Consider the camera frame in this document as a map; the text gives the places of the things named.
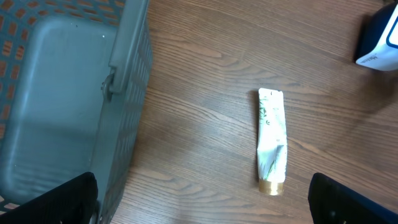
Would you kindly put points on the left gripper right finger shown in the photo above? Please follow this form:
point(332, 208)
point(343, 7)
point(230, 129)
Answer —
point(331, 202)

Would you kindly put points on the grey plastic basket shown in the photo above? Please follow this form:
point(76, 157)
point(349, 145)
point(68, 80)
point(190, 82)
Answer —
point(74, 75)

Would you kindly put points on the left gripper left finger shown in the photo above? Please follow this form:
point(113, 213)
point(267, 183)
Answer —
point(74, 201)

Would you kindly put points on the white barcode scanner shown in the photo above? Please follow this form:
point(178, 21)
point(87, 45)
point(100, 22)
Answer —
point(377, 45)

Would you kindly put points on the white tube gold cap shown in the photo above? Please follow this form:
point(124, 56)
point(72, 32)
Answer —
point(272, 148)

